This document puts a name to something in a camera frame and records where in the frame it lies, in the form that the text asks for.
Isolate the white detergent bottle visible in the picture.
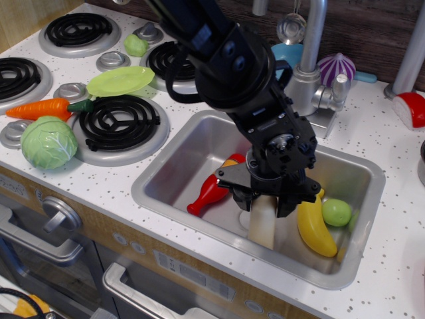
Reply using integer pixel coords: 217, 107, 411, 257
248, 195, 278, 250

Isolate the blue plastic pot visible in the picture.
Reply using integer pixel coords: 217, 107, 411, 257
272, 43, 377, 83

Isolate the silver stove knob front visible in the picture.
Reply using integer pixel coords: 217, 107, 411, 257
1, 120, 33, 150

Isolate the silver ladle hanging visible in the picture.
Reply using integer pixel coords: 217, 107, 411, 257
276, 0, 307, 45

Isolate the silver stove knob lower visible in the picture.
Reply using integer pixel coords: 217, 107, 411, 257
53, 82, 92, 103

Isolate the stove burner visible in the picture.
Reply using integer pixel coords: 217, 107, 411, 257
39, 13, 121, 58
68, 95, 170, 167
139, 41, 197, 94
1, 57, 53, 115

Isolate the small green lettuce toy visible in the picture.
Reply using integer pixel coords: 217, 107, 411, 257
124, 34, 149, 57

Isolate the back right stove burner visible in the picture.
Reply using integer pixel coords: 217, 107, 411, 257
139, 41, 197, 94

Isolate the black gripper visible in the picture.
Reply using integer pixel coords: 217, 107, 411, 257
215, 148, 321, 218

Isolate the silver oven door handle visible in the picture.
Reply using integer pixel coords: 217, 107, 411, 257
1, 205, 84, 266

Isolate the back left stove burner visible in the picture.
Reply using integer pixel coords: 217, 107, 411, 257
39, 13, 121, 58

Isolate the silver oven dial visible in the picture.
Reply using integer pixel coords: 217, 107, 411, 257
42, 196, 82, 233

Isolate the orange carrot toy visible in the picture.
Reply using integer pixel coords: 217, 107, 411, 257
6, 98, 94, 121

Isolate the yellow object bottom corner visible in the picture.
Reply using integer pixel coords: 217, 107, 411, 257
13, 294, 50, 318

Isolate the silver dishwasher handle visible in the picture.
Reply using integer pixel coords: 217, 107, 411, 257
102, 263, 216, 319

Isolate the red ketchup bottle toy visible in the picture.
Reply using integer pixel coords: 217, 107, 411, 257
187, 154, 245, 216

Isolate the purple onion toy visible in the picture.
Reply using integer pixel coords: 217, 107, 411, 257
318, 53, 356, 87

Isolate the front stove burner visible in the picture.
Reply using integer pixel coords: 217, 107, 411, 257
68, 95, 170, 167

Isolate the red white cheese wedge toy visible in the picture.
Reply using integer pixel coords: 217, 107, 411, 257
392, 92, 424, 130

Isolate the green apple toy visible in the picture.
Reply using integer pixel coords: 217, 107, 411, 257
322, 199, 352, 227

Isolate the silver metal sink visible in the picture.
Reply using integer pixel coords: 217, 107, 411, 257
131, 110, 386, 289

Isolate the silver stove knob back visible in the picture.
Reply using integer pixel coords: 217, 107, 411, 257
133, 22, 164, 45

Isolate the silver stove knob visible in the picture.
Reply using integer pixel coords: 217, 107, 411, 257
53, 82, 92, 103
96, 51, 131, 72
133, 22, 164, 45
1, 120, 33, 150

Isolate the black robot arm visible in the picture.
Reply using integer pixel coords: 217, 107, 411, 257
149, 1, 321, 217

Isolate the yellow banana toy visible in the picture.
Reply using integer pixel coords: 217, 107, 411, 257
297, 189, 337, 258

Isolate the light green plastic plate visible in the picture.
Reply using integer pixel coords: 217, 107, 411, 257
86, 66, 155, 97

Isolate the green cabbage toy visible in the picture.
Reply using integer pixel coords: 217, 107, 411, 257
21, 116, 78, 169

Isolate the silver toy faucet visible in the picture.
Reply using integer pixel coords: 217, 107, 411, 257
284, 0, 351, 139

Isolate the silver stove knob middle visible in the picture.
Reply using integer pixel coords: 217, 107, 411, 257
96, 51, 131, 72

